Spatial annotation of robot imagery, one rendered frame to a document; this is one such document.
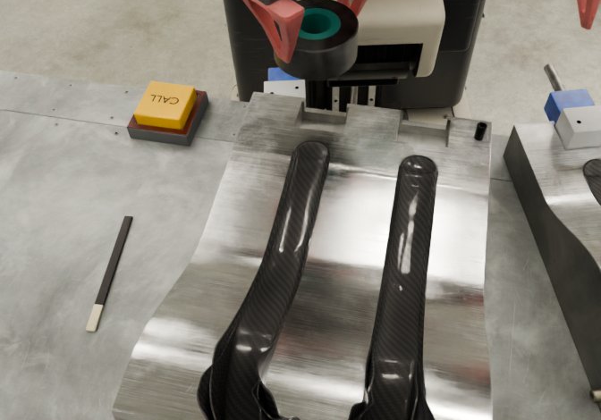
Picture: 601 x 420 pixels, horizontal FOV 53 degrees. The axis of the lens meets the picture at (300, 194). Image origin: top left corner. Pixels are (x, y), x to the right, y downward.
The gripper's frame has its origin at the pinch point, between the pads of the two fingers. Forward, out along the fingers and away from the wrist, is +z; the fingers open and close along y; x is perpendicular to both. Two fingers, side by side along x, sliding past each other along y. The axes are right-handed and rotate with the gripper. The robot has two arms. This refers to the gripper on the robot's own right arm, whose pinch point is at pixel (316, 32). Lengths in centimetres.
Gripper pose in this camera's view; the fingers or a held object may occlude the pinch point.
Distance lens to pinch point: 57.8
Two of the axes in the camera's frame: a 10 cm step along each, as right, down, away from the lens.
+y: 7.4, -5.4, 3.9
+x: -6.7, -5.7, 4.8
